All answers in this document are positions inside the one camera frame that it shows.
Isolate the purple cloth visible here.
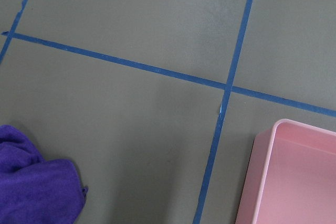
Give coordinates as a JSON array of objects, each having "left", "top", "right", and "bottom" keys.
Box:
[{"left": 1, "top": 125, "right": 88, "bottom": 223}]

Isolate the pink plastic tray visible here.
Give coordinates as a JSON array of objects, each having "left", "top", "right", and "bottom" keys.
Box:
[{"left": 236, "top": 119, "right": 335, "bottom": 223}]

